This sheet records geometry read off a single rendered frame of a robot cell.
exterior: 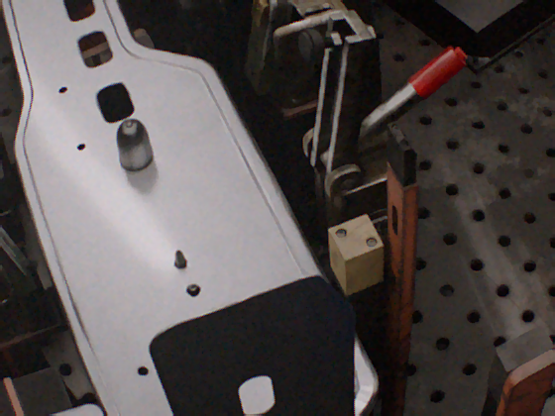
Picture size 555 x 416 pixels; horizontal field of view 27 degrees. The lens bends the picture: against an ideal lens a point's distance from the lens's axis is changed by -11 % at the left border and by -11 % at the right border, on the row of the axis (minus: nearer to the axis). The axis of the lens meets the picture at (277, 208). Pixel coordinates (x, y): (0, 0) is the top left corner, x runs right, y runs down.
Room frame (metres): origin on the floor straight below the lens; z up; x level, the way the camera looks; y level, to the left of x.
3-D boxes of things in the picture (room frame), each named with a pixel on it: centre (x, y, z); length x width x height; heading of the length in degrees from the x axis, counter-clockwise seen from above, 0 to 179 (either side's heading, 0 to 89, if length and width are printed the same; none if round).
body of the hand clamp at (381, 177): (0.65, -0.07, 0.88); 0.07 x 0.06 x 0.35; 107
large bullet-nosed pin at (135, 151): (0.72, 0.12, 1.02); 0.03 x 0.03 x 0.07
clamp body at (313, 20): (0.82, -0.05, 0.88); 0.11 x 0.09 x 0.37; 107
